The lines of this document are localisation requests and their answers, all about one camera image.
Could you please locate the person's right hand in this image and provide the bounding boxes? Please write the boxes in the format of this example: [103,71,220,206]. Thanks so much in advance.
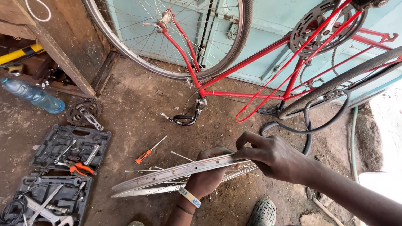
[234,131,315,186]

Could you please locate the person's left hand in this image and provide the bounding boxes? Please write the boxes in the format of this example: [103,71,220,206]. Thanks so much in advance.
[185,146,235,200]

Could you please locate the silver bicycle wheel rim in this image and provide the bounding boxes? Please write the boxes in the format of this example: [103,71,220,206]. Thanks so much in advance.
[111,153,262,198]

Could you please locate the black bicycle saddle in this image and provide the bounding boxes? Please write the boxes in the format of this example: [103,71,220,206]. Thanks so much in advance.
[256,106,284,116]

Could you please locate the white and blue wristband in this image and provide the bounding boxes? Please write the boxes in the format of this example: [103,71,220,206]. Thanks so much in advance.
[178,187,202,209]

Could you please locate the person's grey perforated shoe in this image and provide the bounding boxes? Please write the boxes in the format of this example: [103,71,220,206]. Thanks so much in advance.
[246,198,277,226]

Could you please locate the black inner tube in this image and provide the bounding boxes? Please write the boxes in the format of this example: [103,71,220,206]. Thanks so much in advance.
[260,89,351,156]

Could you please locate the spoked bicycle wheel with tyre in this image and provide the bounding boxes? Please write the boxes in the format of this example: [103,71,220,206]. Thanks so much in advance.
[82,0,254,81]

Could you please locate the wooden stick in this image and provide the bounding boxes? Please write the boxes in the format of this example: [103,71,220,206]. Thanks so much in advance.
[312,197,345,226]

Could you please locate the grey bicycle tyre on wheel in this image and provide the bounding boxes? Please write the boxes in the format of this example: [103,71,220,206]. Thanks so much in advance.
[278,46,402,120]

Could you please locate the light blue metal door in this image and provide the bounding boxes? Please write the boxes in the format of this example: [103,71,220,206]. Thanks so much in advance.
[105,0,402,107]

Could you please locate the loose black crankset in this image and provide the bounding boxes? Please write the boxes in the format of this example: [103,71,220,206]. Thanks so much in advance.
[66,99,104,131]

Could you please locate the black tool case tray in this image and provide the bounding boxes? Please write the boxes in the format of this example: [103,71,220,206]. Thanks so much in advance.
[0,173,94,226]

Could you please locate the silver combination wrench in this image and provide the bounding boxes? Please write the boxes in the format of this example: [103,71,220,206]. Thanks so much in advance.
[33,177,83,187]

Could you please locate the black tool case half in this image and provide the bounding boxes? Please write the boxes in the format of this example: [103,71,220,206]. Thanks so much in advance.
[30,124,112,175]

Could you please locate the silver adjustable wrench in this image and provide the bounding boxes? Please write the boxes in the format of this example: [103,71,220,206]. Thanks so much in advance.
[23,196,75,226]

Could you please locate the wooden workbench with tools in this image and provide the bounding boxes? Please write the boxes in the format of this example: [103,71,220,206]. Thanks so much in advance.
[0,0,120,99]

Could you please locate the blue plastic water bottle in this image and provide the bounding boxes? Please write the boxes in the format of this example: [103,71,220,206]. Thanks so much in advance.
[0,75,66,114]

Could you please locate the black bicycle handlebar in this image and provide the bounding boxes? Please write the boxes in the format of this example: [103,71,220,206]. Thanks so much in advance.
[160,97,208,127]

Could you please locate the thin black bracelet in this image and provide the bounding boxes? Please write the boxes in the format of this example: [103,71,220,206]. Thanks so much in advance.
[176,204,195,216]

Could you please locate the orange handled screwdriver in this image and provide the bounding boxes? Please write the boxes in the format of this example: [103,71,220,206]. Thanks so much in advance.
[135,135,169,165]

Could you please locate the red bicycle frame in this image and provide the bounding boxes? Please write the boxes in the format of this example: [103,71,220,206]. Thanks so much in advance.
[155,0,402,123]

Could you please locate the bicycle chain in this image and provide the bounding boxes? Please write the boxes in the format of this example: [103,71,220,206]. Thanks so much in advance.
[299,47,340,90]

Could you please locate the green hose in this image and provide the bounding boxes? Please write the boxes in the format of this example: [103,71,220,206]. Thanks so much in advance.
[349,106,361,184]

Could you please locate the black bicycle chainring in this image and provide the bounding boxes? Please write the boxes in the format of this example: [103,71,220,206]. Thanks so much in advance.
[288,0,368,58]

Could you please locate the silver ratchet handle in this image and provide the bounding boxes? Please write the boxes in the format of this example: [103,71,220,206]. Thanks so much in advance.
[83,144,101,166]

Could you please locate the orange handled pliers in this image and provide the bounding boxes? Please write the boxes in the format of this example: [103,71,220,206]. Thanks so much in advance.
[64,161,97,178]

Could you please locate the coiled black cable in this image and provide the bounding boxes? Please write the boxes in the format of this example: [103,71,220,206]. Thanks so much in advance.
[0,194,29,226]

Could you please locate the white cord loop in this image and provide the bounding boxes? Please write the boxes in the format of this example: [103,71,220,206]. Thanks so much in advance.
[24,0,52,22]

